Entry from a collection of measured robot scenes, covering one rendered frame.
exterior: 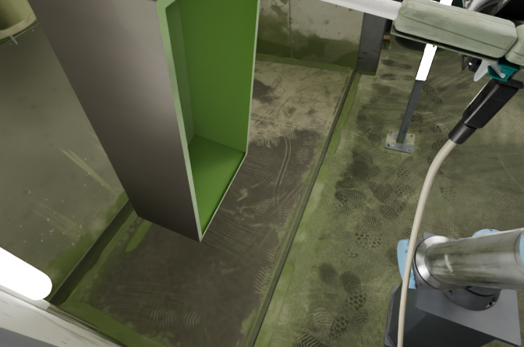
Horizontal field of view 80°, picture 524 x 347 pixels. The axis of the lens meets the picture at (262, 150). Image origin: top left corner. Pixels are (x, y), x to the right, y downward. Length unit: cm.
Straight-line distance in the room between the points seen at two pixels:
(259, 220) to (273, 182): 31
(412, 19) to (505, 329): 112
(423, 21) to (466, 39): 6
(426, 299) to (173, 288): 133
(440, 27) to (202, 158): 154
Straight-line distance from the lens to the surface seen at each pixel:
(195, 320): 196
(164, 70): 77
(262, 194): 220
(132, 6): 72
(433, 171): 74
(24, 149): 221
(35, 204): 218
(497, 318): 142
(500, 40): 54
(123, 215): 234
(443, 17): 52
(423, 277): 109
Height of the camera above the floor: 187
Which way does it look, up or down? 48 degrees down
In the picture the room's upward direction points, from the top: 9 degrees counter-clockwise
